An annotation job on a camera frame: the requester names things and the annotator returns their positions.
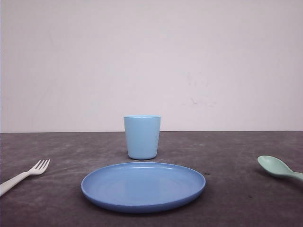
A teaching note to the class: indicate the light blue plastic cup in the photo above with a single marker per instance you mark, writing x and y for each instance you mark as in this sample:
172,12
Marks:
142,136

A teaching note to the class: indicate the white plastic fork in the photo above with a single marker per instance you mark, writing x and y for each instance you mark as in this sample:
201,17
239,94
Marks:
39,168

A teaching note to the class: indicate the mint green plastic spoon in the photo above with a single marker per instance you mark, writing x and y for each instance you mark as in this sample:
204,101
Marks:
277,168

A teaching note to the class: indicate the blue plastic plate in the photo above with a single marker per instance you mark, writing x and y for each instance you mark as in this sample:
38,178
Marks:
142,187

